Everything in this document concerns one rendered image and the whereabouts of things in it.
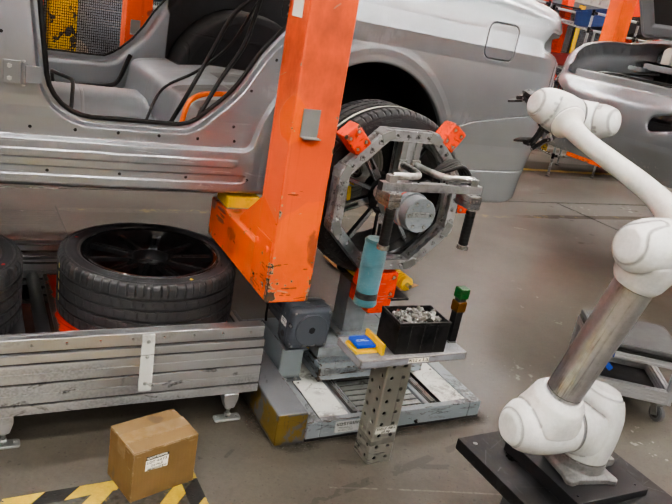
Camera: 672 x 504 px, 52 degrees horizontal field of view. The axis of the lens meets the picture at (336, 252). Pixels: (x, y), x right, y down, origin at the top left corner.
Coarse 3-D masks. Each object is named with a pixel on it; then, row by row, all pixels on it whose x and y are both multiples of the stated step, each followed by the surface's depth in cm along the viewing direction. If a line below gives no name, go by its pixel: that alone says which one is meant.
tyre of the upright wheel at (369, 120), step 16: (352, 112) 258; (368, 112) 254; (384, 112) 253; (400, 112) 255; (416, 112) 260; (368, 128) 251; (416, 128) 260; (432, 128) 264; (336, 144) 248; (336, 160) 250; (432, 224) 281; (320, 240) 261; (336, 256) 266
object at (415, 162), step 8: (416, 144) 253; (416, 152) 254; (416, 160) 255; (424, 168) 249; (432, 176) 246; (440, 176) 244; (448, 176) 243; (456, 176) 244; (464, 176) 245; (472, 176) 248; (472, 184) 247
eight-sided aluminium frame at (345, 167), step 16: (384, 128) 247; (400, 128) 253; (384, 144) 247; (432, 144) 258; (352, 160) 244; (336, 176) 246; (336, 192) 246; (336, 208) 248; (448, 208) 271; (336, 224) 251; (448, 224) 274; (336, 240) 259; (416, 240) 277; (432, 240) 273; (352, 256) 259; (400, 256) 274; (416, 256) 273
